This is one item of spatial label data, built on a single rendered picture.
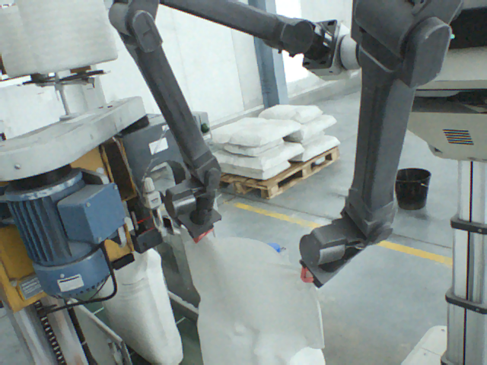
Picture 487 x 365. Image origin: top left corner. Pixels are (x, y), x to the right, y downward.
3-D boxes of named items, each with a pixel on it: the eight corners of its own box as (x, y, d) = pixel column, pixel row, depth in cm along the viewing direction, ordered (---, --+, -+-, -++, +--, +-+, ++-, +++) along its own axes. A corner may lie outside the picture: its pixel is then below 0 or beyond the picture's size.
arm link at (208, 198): (221, 189, 104) (209, 175, 107) (197, 197, 100) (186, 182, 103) (218, 208, 109) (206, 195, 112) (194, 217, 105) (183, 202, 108)
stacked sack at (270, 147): (287, 147, 414) (286, 133, 409) (254, 161, 392) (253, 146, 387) (246, 141, 466) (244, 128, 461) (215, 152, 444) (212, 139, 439)
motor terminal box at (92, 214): (132, 231, 89) (117, 180, 85) (101, 257, 80) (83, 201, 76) (102, 230, 93) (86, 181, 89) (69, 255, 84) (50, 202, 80)
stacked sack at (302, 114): (326, 116, 457) (325, 103, 452) (300, 128, 430) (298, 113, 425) (279, 115, 505) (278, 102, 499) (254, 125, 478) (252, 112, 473)
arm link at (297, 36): (142, -50, 68) (118, -52, 75) (124, 36, 72) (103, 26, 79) (318, 25, 98) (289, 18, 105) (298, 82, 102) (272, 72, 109)
